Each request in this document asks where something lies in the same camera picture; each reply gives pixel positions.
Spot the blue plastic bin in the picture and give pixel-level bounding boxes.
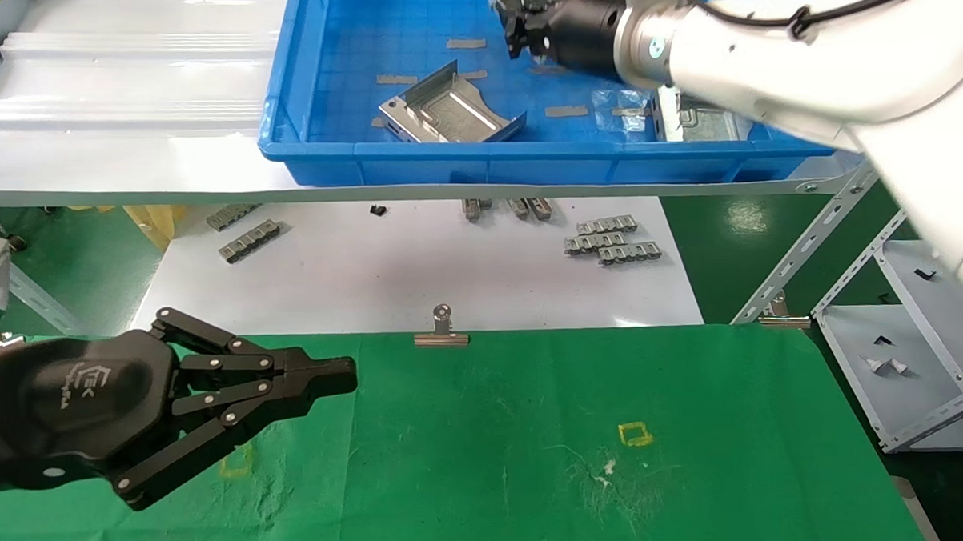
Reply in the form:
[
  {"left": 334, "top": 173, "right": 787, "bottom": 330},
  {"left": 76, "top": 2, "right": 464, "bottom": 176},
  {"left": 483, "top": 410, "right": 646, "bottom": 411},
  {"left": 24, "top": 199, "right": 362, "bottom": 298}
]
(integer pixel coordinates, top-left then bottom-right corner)
[{"left": 257, "top": 0, "right": 851, "bottom": 206}]

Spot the silver binder clip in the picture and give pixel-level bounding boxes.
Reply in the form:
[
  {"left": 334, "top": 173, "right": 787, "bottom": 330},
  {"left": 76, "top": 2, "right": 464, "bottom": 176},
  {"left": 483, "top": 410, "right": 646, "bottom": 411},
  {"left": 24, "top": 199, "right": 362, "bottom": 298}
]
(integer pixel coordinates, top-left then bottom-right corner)
[
  {"left": 758, "top": 290, "right": 813, "bottom": 331},
  {"left": 413, "top": 302, "right": 472, "bottom": 350}
]

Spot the yellow tape square outline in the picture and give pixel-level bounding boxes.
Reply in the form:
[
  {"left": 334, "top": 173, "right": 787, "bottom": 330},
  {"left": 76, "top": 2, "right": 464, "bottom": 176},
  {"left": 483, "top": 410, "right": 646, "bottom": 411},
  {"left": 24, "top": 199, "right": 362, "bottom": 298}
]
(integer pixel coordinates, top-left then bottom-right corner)
[{"left": 617, "top": 420, "right": 655, "bottom": 449}]

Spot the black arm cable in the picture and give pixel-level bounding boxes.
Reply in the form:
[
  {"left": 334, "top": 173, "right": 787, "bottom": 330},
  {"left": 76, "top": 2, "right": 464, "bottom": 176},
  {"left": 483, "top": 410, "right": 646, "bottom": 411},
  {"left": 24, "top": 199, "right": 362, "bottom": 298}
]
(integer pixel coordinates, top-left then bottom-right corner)
[{"left": 680, "top": 0, "right": 918, "bottom": 45}]

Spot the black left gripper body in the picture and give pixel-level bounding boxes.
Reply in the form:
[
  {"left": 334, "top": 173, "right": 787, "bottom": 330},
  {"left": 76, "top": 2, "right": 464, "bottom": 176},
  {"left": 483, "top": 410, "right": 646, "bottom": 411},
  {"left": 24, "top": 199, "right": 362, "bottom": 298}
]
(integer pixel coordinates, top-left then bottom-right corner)
[{"left": 0, "top": 324, "right": 186, "bottom": 495}]

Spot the silver corrugated metal shelf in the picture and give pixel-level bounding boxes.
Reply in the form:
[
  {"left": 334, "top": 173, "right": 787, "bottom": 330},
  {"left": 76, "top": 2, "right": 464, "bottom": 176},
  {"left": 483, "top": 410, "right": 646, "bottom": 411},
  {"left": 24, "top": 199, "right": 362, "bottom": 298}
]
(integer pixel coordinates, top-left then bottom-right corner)
[{"left": 0, "top": 0, "right": 889, "bottom": 237}]

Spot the clear plastic film piece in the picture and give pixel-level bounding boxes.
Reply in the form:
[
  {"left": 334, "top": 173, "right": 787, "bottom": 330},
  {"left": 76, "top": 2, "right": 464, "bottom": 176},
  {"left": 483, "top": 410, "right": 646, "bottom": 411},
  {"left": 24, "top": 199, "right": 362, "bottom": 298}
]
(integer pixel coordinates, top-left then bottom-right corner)
[{"left": 591, "top": 88, "right": 653, "bottom": 134}]

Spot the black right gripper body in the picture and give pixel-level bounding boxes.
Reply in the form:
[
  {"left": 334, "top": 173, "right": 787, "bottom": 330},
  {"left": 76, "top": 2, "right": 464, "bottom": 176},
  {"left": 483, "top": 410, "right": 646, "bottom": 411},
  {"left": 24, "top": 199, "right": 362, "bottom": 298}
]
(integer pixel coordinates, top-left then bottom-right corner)
[{"left": 536, "top": 0, "right": 626, "bottom": 78}]

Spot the yellow plastic bag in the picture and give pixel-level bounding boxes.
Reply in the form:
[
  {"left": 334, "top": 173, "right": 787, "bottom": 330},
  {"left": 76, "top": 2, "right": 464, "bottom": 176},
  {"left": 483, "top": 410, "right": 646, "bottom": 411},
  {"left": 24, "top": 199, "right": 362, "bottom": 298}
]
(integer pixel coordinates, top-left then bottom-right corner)
[{"left": 66, "top": 202, "right": 188, "bottom": 251}]

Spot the white board sheet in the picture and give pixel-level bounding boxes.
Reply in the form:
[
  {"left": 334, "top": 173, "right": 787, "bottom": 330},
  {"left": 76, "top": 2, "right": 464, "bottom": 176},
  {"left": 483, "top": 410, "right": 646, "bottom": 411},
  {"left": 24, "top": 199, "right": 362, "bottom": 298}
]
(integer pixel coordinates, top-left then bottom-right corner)
[{"left": 131, "top": 178, "right": 709, "bottom": 353}]

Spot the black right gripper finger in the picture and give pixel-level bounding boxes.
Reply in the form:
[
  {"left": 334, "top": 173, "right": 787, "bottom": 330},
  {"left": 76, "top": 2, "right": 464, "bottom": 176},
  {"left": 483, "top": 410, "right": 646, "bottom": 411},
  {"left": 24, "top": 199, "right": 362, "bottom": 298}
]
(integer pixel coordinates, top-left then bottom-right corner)
[
  {"left": 501, "top": 1, "right": 538, "bottom": 61},
  {"left": 531, "top": 16, "right": 557, "bottom": 66}
]

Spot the grey metal bar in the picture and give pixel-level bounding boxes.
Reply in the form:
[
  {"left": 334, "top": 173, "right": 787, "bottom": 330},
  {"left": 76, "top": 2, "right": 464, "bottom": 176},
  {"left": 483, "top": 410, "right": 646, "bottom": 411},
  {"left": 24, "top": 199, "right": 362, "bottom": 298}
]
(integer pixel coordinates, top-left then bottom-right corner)
[{"left": 5, "top": 263, "right": 90, "bottom": 336}]

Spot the white slotted angle rack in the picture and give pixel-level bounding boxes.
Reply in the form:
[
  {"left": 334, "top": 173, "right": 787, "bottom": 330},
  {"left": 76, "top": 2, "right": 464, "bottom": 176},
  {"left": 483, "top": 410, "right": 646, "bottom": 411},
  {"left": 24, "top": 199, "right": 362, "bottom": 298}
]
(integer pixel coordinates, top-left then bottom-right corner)
[{"left": 728, "top": 155, "right": 963, "bottom": 458}]

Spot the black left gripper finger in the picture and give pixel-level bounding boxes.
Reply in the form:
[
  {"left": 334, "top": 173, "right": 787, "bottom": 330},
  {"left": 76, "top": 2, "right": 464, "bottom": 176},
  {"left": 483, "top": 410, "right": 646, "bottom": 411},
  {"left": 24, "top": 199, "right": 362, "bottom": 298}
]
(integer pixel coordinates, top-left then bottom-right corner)
[
  {"left": 109, "top": 367, "right": 359, "bottom": 520},
  {"left": 148, "top": 307, "right": 360, "bottom": 381}
]

